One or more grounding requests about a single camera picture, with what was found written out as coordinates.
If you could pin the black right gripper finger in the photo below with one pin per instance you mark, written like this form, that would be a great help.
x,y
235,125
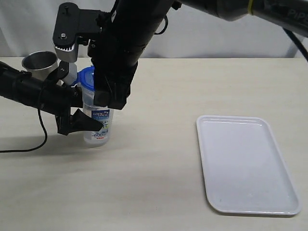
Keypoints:
x,y
118,92
103,90

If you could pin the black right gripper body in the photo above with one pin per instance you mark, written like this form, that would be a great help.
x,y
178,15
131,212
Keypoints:
x,y
108,58

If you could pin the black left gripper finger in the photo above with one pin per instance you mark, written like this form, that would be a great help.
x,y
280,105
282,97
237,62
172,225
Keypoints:
x,y
81,122

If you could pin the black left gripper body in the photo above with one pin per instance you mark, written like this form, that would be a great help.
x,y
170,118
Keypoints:
x,y
68,120

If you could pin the blue plastic lid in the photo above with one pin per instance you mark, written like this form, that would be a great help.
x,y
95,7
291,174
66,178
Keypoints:
x,y
85,78

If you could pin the stainless steel cup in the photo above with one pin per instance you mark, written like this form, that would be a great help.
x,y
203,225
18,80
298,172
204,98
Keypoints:
x,y
40,64

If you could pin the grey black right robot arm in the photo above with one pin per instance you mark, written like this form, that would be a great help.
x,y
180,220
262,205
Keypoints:
x,y
133,23

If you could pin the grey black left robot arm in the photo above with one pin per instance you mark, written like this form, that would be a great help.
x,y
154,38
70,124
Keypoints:
x,y
64,102

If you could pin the white backdrop curtain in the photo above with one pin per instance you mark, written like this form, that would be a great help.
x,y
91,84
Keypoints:
x,y
27,26

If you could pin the white rectangular plastic tray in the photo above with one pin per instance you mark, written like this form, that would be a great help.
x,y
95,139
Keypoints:
x,y
243,167

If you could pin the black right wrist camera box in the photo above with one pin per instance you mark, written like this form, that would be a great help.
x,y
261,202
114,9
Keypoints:
x,y
75,26

